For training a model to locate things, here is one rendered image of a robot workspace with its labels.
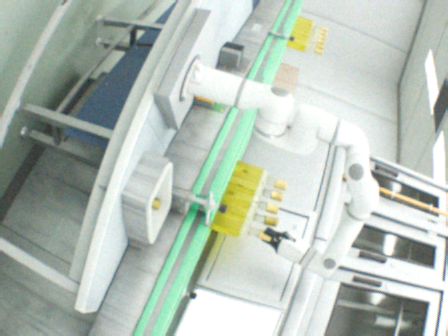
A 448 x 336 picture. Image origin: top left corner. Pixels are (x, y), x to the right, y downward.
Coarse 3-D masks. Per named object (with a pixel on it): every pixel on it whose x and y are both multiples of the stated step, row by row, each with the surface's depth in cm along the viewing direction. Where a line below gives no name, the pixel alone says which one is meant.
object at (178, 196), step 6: (174, 192) 159; (180, 192) 159; (186, 192) 159; (174, 198) 160; (180, 198) 159; (186, 198) 158; (174, 204) 161; (180, 204) 161; (186, 204) 161; (174, 210) 165; (180, 210) 164; (186, 210) 164
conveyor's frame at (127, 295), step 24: (264, 0) 250; (264, 24) 230; (240, 72) 200; (192, 120) 180; (216, 120) 181; (192, 144) 172; (192, 168) 166; (168, 216) 164; (168, 240) 158; (120, 264) 149; (144, 264) 151; (120, 288) 143; (144, 288) 145; (120, 312) 137
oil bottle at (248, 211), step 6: (222, 198) 175; (228, 198) 175; (228, 204) 174; (234, 204) 174; (240, 204) 174; (246, 204) 175; (228, 210) 173; (234, 210) 172; (240, 210) 173; (246, 210) 173; (252, 210) 173; (246, 216) 172; (252, 216) 172; (252, 222) 174
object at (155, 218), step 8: (168, 168) 142; (160, 176) 140; (168, 176) 148; (160, 184) 138; (168, 184) 151; (152, 192) 136; (160, 192) 155; (168, 192) 154; (152, 200) 134; (168, 200) 157; (152, 208) 157; (160, 208) 158; (168, 208) 158; (152, 216) 155; (160, 216) 156; (152, 224) 153; (160, 224) 154; (152, 232) 152; (152, 240) 148
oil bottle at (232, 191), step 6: (228, 186) 179; (234, 186) 179; (228, 192) 177; (234, 192) 178; (240, 192) 178; (246, 192) 178; (252, 192) 178; (234, 198) 176; (240, 198) 176; (246, 198) 177; (252, 198) 177; (258, 198) 177; (252, 204) 176; (258, 204) 177
